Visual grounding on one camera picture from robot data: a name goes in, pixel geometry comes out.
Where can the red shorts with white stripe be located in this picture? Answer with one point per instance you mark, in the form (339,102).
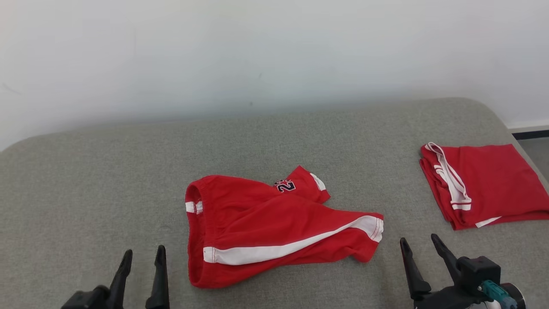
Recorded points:
(257,223)

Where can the black baseboard strip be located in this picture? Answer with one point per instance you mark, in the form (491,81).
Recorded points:
(532,134)

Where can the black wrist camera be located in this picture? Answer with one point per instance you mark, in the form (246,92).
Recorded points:
(478,272)
(85,299)

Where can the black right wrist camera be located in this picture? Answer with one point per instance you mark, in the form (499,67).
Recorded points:
(478,272)

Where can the grey fabric sofa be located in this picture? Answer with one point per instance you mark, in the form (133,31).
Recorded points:
(107,180)

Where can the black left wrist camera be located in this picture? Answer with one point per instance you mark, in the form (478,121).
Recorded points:
(85,299)

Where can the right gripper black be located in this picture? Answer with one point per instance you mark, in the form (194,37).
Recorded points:
(450,298)

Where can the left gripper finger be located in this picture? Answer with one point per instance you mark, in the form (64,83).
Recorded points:
(161,279)
(120,279)

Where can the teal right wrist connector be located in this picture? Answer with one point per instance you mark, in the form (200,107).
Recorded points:
(497,294)

